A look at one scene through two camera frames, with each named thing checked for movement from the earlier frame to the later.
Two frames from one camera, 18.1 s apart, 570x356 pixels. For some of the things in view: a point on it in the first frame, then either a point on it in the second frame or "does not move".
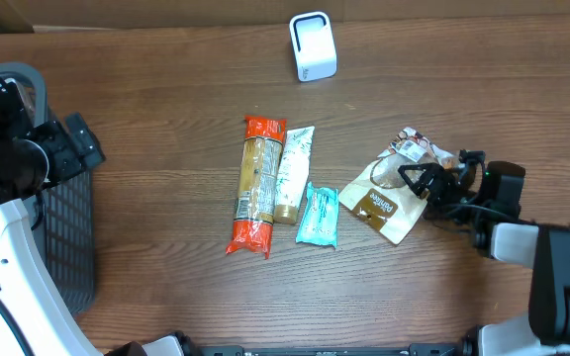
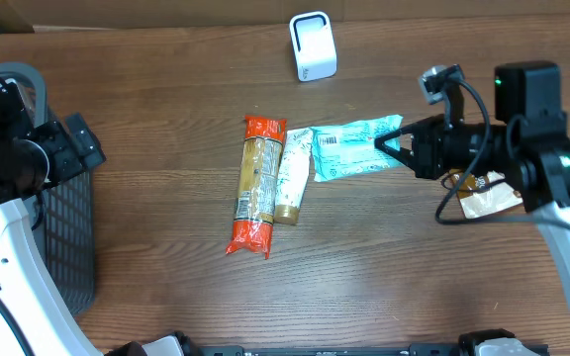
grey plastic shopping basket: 62,217 does not move
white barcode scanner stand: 313,45 does not move
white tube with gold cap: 294,168 does not move
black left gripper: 55,135 does not move
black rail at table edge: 417,349 does not move
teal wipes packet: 319,224 → 349,147
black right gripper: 436,197 → 427,159
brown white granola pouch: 381,195 → 482,194
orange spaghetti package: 261,152 does not move
